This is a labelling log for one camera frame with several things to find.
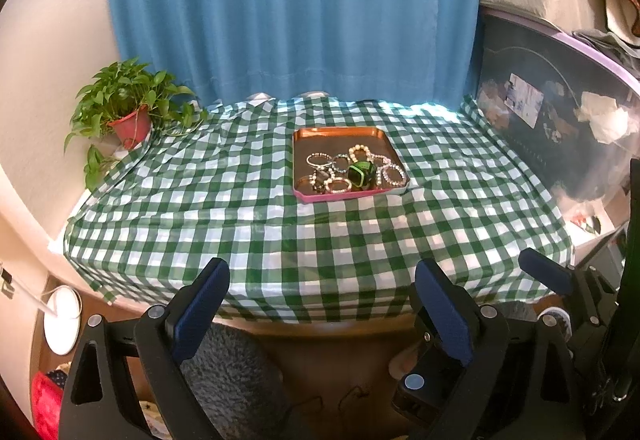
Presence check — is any clear crystal bead bracelet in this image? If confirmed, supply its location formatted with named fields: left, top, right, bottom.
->
left=382, top=163, right=407, bottom=189

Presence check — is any green black watch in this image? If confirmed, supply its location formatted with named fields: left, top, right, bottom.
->
left=347, top=160, right=378, bottom=191

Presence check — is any pink bead bracelet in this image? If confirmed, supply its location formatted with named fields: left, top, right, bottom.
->
left=324, top=176, right=354, bottom=195

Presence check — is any pearl bracelet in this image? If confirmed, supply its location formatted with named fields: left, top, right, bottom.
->
left=309, top=167, right=338, bottom=193

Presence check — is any wooden bead bracelet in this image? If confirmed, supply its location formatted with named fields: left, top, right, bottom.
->
left=348, top=144, right=377, bottom=165

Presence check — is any white round floor lamp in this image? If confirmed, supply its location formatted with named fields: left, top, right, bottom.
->
left=43, top=285, right=82, bottom=356

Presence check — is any grey fuzzy left leg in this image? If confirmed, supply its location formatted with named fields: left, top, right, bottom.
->
left=180, top=323, right=291, bottom=439

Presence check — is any clear storage bin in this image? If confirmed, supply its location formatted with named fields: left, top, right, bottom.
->
left=476, top=7, right=639, bottom=233

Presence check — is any green checkered tablecloth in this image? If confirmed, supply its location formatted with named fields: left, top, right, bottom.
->
left=62, top=97, right=572, bottom=323

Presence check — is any pink copper tray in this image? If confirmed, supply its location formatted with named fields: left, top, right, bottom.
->
left=292, top=127, right=409, bottom=203

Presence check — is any potted green plant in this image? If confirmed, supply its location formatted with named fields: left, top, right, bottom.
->
left=63, top=56, right=208, bottom=193

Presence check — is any blue curtain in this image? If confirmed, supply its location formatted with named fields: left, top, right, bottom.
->
left=108, top=0, right=480, bottom=109

